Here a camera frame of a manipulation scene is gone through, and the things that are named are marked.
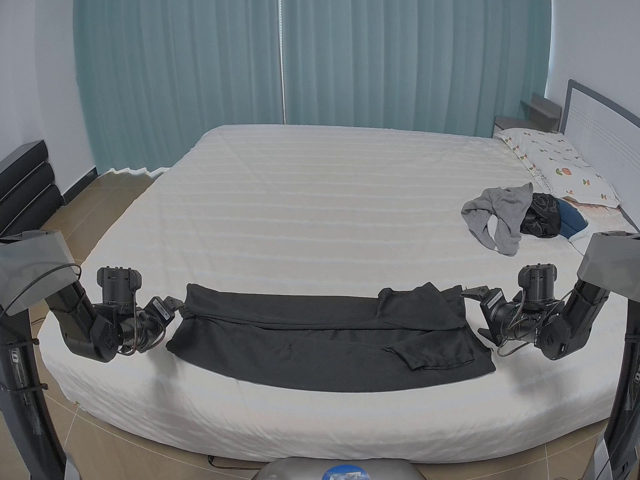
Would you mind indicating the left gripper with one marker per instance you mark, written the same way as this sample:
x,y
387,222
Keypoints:
x,y
150,333

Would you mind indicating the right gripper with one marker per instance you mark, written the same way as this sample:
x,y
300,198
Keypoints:
x,y
515,325

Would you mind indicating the black long-sleeved top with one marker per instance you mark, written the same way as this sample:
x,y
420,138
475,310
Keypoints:
x,y
300,348

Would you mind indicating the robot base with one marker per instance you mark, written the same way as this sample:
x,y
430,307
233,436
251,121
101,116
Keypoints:
x,y
340,470

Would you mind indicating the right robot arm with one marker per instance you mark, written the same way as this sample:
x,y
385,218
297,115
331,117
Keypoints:
x,y
575,313

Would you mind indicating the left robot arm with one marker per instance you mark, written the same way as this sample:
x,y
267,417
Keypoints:
x,y
75,318

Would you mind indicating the bed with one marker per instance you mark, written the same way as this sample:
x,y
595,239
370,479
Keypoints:
x,y
325,193

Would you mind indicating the grey garment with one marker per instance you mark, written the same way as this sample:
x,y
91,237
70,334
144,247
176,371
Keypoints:
x,y
500,203

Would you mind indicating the black patterned garment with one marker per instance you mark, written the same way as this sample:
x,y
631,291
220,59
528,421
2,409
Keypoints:
x,y
542,215

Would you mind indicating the white garment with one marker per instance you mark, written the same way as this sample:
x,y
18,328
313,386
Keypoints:
x,y
581,234

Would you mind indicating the dark blue garment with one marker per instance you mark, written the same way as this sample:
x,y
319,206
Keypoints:
x,y
570,220

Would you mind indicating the white printed pillow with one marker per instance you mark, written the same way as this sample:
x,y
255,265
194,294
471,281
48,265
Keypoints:
x,y
555,163

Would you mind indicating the black chest of drawers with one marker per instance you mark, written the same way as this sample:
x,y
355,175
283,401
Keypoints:
x,y
27,183

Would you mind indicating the grey bedside table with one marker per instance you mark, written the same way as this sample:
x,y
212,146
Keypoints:
x,y
542,105

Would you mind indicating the blue-green curtain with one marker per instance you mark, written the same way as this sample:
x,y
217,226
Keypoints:
x,y
180,68
415,48

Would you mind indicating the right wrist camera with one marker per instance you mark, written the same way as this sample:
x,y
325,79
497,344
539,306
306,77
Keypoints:
x,y
491,301

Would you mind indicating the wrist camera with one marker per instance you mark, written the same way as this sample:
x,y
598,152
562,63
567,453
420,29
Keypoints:
x,y
491,301
162,310

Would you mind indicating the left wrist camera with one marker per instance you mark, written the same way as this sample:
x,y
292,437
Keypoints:
x,y
162,310

